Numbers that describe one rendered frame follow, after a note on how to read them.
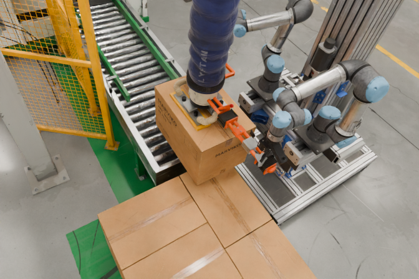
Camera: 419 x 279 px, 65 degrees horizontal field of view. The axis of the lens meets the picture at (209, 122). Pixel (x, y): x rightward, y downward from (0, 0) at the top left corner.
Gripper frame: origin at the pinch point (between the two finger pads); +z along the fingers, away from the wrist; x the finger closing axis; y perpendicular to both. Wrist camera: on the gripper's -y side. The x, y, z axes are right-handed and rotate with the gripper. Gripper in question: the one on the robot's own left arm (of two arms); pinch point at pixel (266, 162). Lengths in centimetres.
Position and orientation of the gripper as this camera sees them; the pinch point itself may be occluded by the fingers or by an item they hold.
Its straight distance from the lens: 175.8
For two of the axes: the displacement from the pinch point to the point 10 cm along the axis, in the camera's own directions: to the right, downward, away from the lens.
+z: -1.1, 6.4, 7.6
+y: -5.5, -6.8, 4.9
